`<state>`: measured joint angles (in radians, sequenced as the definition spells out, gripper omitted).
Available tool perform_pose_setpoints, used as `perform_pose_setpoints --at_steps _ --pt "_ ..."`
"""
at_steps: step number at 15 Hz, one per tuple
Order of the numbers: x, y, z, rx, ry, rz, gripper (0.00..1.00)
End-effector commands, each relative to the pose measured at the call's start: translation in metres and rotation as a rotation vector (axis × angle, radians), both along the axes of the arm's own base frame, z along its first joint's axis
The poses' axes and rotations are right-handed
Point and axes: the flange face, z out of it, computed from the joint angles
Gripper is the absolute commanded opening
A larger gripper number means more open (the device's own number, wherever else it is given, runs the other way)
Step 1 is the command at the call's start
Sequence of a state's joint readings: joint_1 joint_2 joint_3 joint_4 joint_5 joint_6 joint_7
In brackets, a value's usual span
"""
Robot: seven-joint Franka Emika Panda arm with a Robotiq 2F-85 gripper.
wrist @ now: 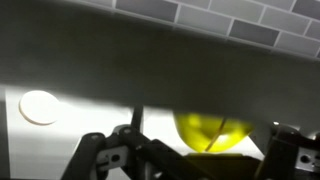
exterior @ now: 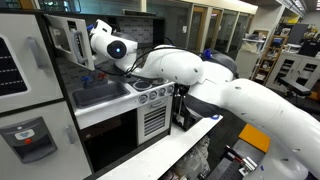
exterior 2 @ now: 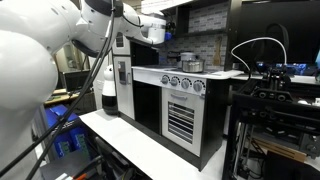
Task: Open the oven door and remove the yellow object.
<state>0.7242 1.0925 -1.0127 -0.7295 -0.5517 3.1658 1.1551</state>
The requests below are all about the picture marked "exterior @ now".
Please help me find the white striped toy oven door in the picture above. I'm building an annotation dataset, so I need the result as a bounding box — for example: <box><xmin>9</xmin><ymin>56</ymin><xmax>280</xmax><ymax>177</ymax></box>
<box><xmin>136</xmin><ymin>96</ymin><xmax>174</xmax><ymax>146</ymax></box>

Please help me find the white fridge door with dispenser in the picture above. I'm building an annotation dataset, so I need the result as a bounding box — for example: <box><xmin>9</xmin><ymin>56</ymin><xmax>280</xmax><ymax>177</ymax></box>
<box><xmin>0</xmin><ymin>101</ymin><xmax>93</xmax><ymax>180</ymax></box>

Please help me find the gray plastic sink basin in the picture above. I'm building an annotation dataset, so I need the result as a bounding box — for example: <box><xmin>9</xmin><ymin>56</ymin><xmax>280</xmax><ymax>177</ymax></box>
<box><xmin>71</xmin><ymin>81</ymin><xmax>131</xmax><ymax>111</ymax></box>

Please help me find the black white toy kitchen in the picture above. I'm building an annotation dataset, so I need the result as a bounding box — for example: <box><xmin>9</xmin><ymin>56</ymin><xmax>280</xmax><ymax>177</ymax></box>
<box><xmin>0</xmin><ymin>9</ymin><xmax>182</xmax><ymax>180</ymax></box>

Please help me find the gray machine under table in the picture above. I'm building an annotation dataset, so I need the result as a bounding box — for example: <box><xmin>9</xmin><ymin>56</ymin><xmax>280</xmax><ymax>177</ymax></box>
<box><xmin>171</xmin><ymin>134</ymin><xmax>212</xmax><ymax>180</ymax></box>

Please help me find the white box cabinet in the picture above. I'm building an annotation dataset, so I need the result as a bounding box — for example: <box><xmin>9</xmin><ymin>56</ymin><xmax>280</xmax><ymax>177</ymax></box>
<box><xmin>233</xmin><ymin>49</ymin><xmax>263</xmax><ymax>81</ymax></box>

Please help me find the yellow floor mat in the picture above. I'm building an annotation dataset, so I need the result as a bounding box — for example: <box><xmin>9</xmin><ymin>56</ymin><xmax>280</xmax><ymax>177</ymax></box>
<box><xmin>238</xmin><ymin>123</ymin><xmax>272</xmax><ymax>154</ymax></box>

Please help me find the wooden shelf unit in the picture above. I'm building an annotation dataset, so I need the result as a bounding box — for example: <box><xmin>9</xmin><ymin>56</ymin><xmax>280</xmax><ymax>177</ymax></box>
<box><xmin>252</xmin><ymin>33</ymin><xmax>288</xmax><ymax>84</ymax></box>

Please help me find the black bench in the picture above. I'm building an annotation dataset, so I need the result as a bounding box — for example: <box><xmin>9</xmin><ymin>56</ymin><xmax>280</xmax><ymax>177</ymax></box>
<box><xmin>276</xmin><ymin>76</ymin><xmax>313</xmax><ymax>101</ymax></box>

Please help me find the white cabinet with glass doors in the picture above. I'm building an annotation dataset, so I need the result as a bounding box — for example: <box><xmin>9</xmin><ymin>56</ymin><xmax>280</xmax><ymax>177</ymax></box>
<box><xmin>264</xmin><ymin>49</ymin><xmax>320</xmax><ymax>94</ymax></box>

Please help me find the black box device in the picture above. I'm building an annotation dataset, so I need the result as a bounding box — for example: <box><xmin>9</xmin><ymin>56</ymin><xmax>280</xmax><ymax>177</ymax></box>
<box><xmin>297</xmin><ymin>39</ymin><xmax>320</xmax><ymax>58</ymax></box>

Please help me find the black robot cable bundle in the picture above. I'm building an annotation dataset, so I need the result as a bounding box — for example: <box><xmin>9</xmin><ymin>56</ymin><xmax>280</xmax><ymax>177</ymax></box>
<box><xmin>124</xmin><ymin>35</ymin><xmax>201</xmax><ymax>78</ymax></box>

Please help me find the black clamp with orange handle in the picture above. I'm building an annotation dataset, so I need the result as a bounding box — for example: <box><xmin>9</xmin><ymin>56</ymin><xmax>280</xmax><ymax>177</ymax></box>
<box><xmin>222</xmin><ymin>144</ymin><xmax>258</xmax><ymax>177</ymax></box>

